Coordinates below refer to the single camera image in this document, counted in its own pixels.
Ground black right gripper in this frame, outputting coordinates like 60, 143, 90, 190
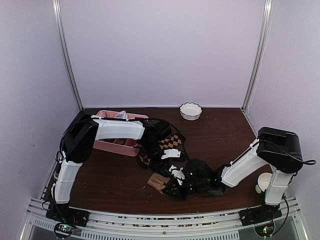
163, 178, 209, 202

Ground left aluminium corner post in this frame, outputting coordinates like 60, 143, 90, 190
52, 0, 84, 111

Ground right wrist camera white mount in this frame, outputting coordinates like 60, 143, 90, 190
169, 165, 186, 186

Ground rolled socks in box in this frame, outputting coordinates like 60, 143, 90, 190
114, 110, 129, 121

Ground brown argyle patterned sock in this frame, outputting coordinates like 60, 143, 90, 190
137, 133, 188, 169

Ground pink divided storage box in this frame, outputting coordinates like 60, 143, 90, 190
93, 110, 149, 157

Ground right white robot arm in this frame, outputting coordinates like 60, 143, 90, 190
162, 127, 316, 221

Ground aluminium corner post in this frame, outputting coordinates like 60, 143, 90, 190
52, 0, 84, 111
242, 0, 274, 114

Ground aluminium front rail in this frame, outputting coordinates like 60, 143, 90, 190
18, 197, 310, 240

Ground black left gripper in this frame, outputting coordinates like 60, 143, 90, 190
141, 140, 170, 178

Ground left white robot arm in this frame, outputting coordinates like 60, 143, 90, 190
47, 111, 182, 222

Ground right aluminium corner post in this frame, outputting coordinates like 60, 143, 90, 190
242, 0, 274, 114

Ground tan ribbed sock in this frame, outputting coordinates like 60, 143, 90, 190
147, 173, 171, 194

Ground white scalloped ceramic bowl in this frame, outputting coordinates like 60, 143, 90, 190
179, 102, 203, 121

